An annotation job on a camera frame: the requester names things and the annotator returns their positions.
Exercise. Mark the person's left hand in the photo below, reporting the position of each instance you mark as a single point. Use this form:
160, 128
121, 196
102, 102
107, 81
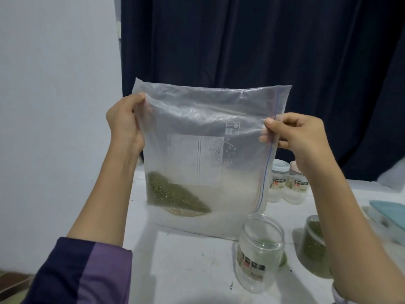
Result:
123, 126

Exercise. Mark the person's right hand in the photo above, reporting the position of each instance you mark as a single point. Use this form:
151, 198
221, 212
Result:
304, 136

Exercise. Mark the transparent jar blue lid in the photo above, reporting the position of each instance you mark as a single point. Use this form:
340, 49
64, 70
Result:
278, 180

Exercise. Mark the transparent jar pink lid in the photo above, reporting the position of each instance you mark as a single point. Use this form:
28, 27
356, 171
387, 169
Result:
296, 186

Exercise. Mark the pile of green beans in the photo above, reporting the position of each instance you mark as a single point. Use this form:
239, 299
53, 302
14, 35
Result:
174, 196

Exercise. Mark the clear bag with green beans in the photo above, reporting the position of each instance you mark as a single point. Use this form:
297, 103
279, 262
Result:
209, 142

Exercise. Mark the transparent jar green lid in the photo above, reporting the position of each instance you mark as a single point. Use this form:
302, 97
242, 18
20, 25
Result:
258, 256

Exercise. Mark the person's right forearm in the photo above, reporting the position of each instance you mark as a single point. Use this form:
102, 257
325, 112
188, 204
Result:
354, 237

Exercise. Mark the person's left forearm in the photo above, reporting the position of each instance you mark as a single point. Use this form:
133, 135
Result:
101, 205

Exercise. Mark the dark navy curtain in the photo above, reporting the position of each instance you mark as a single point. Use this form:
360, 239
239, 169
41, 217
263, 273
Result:
253, 41

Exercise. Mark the teal lidded plastic container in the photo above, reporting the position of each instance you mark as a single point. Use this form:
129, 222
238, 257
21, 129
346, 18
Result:
391, 215

